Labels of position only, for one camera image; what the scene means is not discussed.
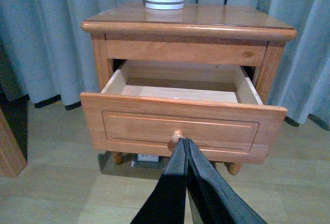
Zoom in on grey curtain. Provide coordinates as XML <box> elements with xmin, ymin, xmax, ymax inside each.
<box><xmin>1</xmin><ymin>0</ymin><xmax>329</xmax><ymax>124</ymax></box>

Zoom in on wooden nightstand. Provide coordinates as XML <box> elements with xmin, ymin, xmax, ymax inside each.
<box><xmin>81</xmin><ymin>3</ymin><xmax>297</xmax><ymax>175</ymax></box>

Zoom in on white power strip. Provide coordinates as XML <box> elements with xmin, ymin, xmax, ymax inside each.
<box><xmin>137</xmin><ymin>154</ymin><xmax>159</xmax><ymax>163</ymax></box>

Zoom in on wooden furniture piece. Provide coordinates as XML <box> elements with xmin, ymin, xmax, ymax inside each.
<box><xmin>1</xmin><ymin>110</ymin><xmax>27</xmax><ymax>178</ymax></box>

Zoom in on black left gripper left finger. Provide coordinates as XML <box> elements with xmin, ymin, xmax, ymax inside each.
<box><xmin>131</xmin><ymin>138</ymin><xmax>186</xmax><ymax>223</ymax></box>

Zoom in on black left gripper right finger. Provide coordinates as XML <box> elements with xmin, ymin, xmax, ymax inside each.
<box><xmin>185</xmin><ymin>138</ymin><xmax>266</xmax><ymax>223</ymax></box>

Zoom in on wooden drawer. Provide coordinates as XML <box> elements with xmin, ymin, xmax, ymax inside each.
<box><xmin>80</xmin><ymin>60</ymin><xmax>287</xmax><ymax>164</ymax></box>

